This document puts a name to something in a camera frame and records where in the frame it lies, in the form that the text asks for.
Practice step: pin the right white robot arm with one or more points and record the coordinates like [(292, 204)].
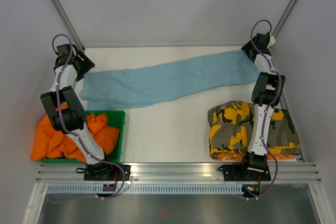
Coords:
[(265, 97)]

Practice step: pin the light blue trousers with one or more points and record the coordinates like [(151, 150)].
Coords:
[(146, 86)]

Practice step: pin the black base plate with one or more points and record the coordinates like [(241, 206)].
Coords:
[(120, 172), (235, 173)]

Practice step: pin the aluminium mounting rail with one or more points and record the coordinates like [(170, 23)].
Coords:
[(178, 173)]

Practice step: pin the green plastic bin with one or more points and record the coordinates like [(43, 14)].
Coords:
[(118, 129)]

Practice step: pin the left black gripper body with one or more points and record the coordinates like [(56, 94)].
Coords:
[(85, 66)]

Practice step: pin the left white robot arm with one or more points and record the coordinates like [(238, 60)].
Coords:
[(66, 112)]

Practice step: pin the camouflage folded trousers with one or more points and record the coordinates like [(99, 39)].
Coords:
[(232, 126)]

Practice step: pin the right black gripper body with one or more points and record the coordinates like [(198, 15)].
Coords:
[(248, 47)]

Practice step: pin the slotted white cable duct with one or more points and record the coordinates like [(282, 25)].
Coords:
[(173, 189)]

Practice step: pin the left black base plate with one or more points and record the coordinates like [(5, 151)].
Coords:
[(120, 172)]

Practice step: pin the orange patterned folded trousers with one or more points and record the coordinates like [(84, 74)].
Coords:
[(237, 157)]

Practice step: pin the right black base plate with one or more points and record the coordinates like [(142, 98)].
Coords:
[(235, 173)]

